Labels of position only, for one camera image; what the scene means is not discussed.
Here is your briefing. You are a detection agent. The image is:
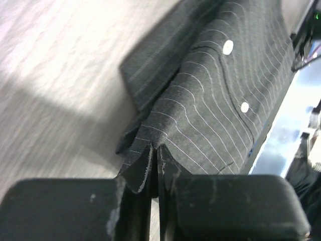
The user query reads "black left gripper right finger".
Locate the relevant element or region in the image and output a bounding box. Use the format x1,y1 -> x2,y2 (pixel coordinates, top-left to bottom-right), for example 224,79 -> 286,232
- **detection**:
157,145 -> 310,240

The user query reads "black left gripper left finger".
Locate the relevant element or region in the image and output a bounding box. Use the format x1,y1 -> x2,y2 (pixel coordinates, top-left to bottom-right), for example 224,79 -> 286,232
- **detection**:
1,146 -> 153,240

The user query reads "dark pinstriped long sleeve shirt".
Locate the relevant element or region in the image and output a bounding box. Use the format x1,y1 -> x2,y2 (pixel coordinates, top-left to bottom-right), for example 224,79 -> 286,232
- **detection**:
115,0 -> 295,181

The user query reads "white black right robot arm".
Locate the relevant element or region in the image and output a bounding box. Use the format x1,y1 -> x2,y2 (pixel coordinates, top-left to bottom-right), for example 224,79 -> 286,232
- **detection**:
290,1 -> 320,72

